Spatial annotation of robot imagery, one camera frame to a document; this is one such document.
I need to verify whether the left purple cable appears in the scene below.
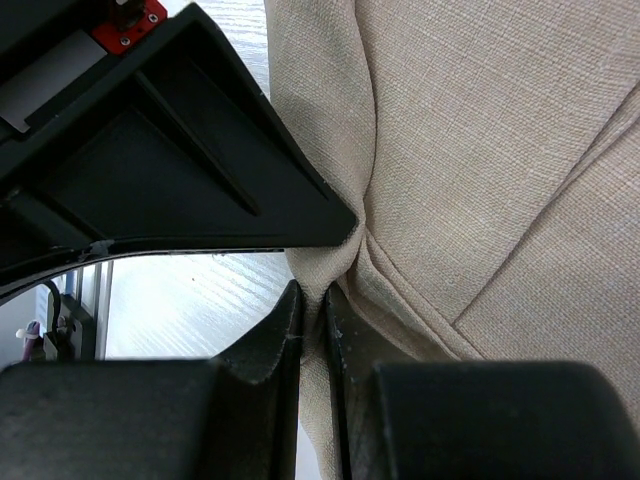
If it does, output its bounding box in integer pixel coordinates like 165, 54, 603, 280
17, 319, 69, 361

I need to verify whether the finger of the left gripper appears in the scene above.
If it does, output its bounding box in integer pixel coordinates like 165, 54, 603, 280
1, 4, 356, 300

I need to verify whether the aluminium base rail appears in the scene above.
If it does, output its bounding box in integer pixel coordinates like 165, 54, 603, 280
67, 261, 114, 360

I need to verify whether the beige cloth napkin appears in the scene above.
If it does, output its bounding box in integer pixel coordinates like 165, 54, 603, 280
265, 1, 639, 479

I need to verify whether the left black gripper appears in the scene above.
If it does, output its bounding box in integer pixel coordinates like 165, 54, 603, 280
1, 1, 190, 150

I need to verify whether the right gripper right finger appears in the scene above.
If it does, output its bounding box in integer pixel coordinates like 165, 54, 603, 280
323, 286, 639, 479

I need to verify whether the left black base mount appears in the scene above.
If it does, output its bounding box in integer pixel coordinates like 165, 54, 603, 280
43, 280, 97, 362

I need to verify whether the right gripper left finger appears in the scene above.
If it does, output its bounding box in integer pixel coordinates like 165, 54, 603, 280
1, 282, 302, 479

